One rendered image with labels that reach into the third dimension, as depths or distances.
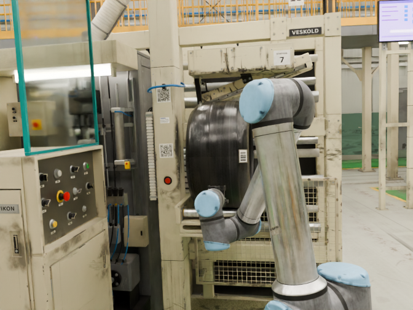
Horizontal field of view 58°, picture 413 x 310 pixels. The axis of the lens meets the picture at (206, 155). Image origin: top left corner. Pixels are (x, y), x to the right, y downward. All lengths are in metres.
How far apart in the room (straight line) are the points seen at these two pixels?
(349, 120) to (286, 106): 10.97
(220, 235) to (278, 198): 0.41
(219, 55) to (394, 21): 3.97
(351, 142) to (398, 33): 6.56
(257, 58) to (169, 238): 1.11
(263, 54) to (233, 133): 0.62
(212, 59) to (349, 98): 10.04
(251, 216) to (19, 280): 0.90
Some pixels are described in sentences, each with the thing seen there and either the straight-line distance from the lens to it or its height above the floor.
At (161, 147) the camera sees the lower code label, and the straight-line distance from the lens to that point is 1.97.
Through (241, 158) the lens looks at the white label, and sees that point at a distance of 1.70.
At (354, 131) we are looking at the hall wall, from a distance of 12.03.
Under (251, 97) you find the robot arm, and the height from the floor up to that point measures 1.43.
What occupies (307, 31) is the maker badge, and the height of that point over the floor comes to 1.90.
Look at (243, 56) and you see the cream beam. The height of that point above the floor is 1.72.
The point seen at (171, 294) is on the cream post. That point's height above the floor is 0.43.
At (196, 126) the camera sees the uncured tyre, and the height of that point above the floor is 1.34.
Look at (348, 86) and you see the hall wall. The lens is 12.06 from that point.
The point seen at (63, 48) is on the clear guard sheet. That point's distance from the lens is 1.75.
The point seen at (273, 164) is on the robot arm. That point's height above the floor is 1.25.
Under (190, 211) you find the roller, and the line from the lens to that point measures 1.90.
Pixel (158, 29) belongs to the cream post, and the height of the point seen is 1.84.
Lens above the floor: 1.37
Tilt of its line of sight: 5 degrees down
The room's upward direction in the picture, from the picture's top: 2 degrees counter-clockwise
